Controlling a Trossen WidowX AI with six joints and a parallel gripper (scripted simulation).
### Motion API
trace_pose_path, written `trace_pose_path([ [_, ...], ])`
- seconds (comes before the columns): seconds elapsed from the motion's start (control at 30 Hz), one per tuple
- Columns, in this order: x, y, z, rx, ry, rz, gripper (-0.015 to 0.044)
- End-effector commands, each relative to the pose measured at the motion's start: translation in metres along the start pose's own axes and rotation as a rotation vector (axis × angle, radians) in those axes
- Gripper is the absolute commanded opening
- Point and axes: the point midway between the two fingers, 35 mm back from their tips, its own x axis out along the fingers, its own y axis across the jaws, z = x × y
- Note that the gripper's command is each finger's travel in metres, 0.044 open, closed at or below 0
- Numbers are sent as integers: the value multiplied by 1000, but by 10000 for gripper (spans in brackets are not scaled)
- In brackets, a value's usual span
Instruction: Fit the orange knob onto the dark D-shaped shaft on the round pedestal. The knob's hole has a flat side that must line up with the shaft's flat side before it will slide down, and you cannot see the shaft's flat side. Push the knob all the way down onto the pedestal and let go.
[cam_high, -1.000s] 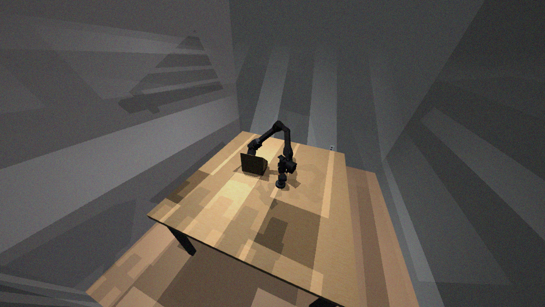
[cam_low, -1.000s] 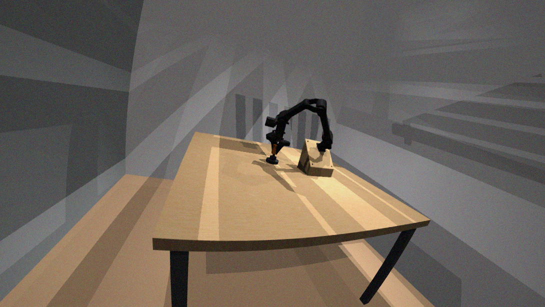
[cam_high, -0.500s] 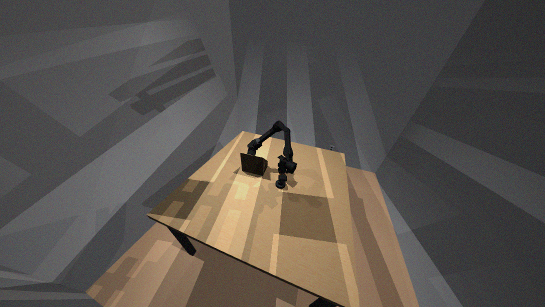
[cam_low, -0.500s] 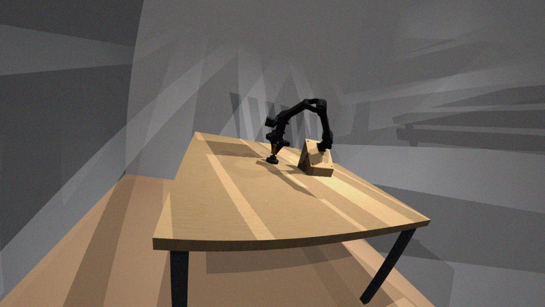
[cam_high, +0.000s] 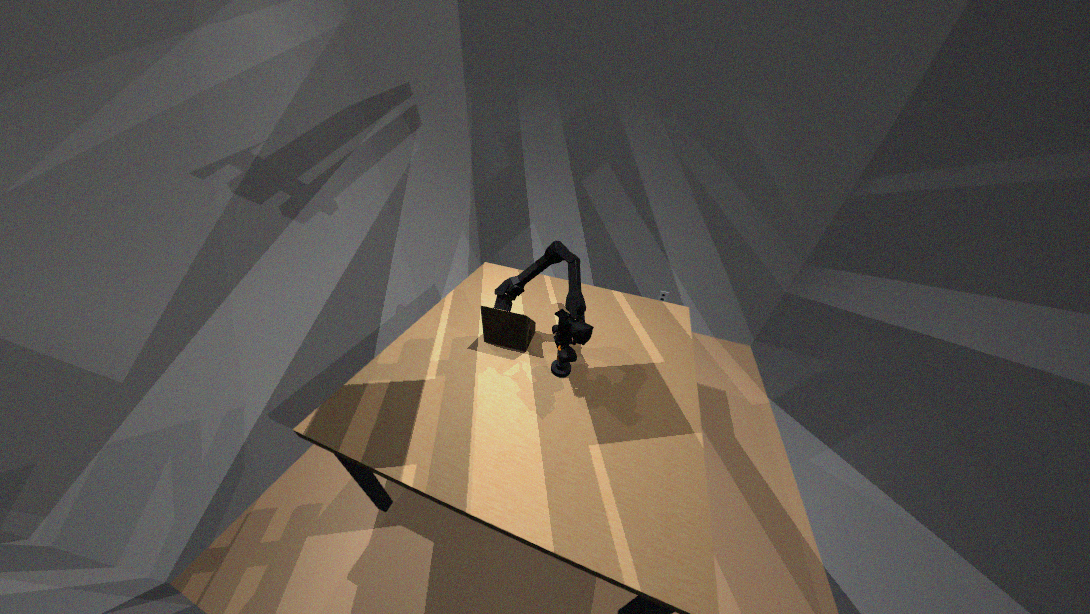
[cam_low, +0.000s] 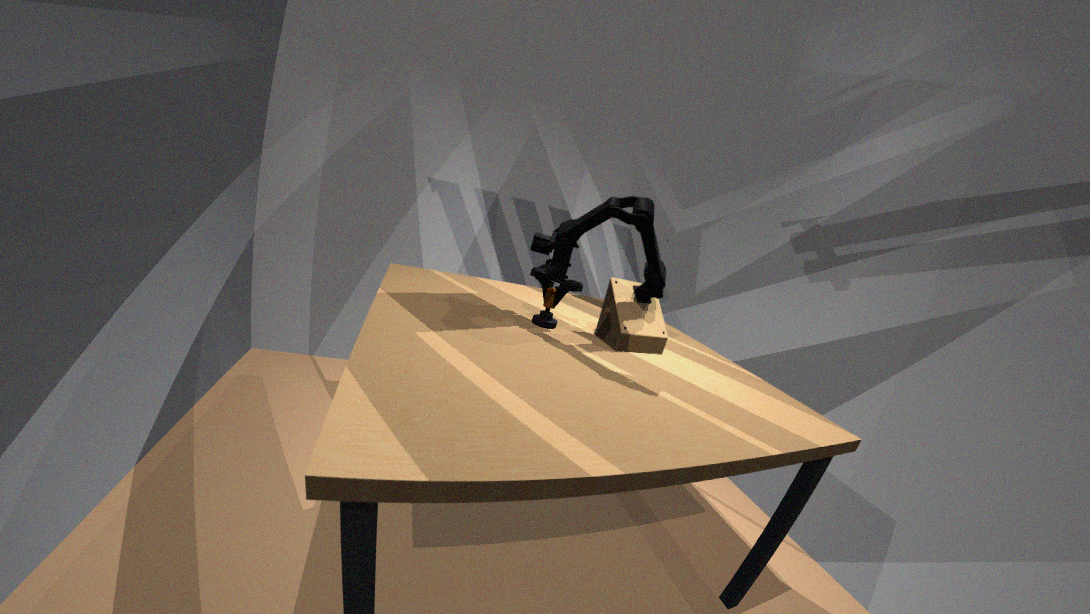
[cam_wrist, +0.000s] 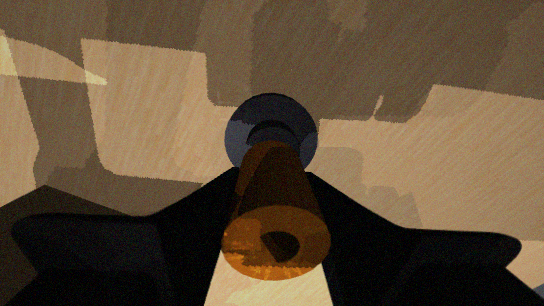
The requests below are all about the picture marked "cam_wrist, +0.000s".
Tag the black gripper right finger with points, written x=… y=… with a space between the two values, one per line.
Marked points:
x=371 y=258

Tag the black round pedestal with shaft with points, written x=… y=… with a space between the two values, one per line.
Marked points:
x=270 y=116

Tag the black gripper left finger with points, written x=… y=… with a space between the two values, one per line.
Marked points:
x=179 y=245

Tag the orange knob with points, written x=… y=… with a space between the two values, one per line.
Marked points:
x=275 y=229

